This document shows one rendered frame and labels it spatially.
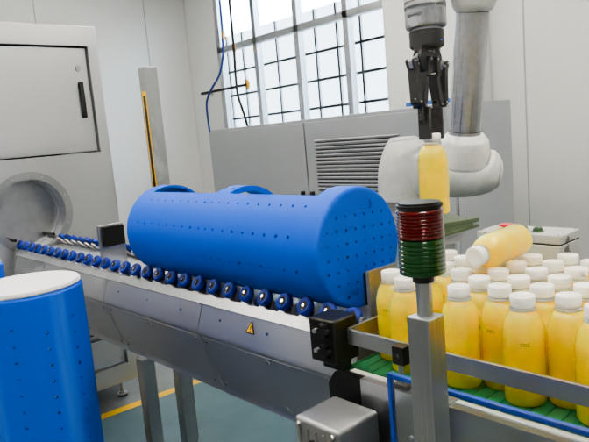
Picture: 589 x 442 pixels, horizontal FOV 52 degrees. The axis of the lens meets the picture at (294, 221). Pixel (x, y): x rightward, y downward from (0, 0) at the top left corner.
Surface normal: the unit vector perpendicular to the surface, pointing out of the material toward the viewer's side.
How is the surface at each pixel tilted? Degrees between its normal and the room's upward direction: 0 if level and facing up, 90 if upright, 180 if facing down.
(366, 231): 90
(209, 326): 70
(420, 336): 90
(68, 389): 90
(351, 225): 90
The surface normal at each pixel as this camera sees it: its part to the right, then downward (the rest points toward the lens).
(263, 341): -0.72, -0.18
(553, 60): -0.76, 0.15
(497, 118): 0.65, 0.05
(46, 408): 0.45, 0.09
